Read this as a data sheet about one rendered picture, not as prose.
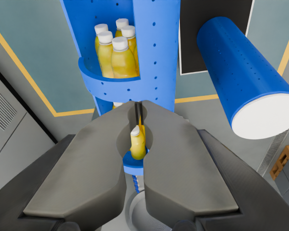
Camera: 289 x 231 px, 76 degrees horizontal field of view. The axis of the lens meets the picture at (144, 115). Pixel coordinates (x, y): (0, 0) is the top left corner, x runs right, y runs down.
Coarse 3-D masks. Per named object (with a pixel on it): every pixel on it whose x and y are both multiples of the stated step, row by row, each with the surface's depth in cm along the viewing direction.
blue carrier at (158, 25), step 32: (64, 0) 45; (96, 0) 54; (128, 0) 56; (160, 0) 35; (160, 32) 39; (96, 64) 63; (160, 64) 44; (96, 96) 51; (128, 96) 47; (160, 96) 51; (128, 160) 81
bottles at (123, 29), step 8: (104, 24) 55; (120, 24) 56; (128, 24) 57; (96, 32) 55; (120, 32) 57; (128, 32) 51; (96, 40) 56; (128, 40) 52; (96, 48) 57; (120, 104) 75
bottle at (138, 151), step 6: (132, 138) 71; (138, 138) 71; (132, 144) 72; (138, 144) 72; (144, 144) 76; (132, 150) 76; (138, 150) 75; (144, 150) 78; (132, 156) 81; (138, 156) 78
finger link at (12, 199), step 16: (64, 144) 8; (48, 160) 7; (16, 176) 7; (32, 176) 7; (0, 192) 6; (16, 192) 6; (32, 192) 6; (0, 208) 6; (16, 208) 6; (0, 224) 5; (16, 224) 5; (32, 224) 5; (48, 224) 5
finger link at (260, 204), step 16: (208, 144) 8; (224, 160) 7; (240, 160) 7; (224, 176) 6; (240, 176) 6; (256, 176) 6; (240, 192) 6; (256, 192) 6; (272, 192) 6; (240, 208) 5; (256, 208) 5; (272, 208) 5; (288, 208) 5; (208, 224) 5; (224, 224) 5; (240, 224) 5; (256, 224) 5; (272, 224) 5; (288, 224) 5
